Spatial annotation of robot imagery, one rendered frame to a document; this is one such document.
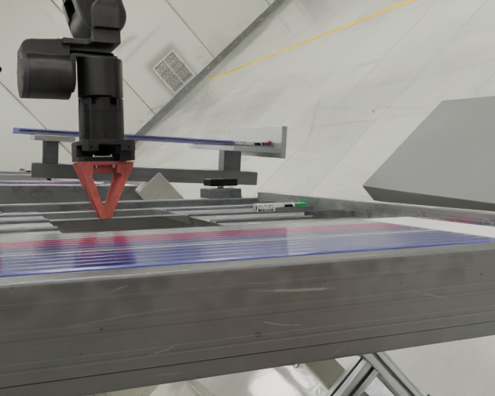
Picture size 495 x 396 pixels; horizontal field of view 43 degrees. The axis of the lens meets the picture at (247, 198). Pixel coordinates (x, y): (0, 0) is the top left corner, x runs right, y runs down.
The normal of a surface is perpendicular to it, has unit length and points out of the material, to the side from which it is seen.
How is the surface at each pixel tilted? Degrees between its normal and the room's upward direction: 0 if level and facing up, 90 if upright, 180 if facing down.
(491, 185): 0
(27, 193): 90
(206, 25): 90
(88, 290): 90
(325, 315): 90
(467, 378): 0
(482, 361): 0
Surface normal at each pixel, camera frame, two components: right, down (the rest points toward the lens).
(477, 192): -0.64, -0.71
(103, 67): 0.41, 0.04
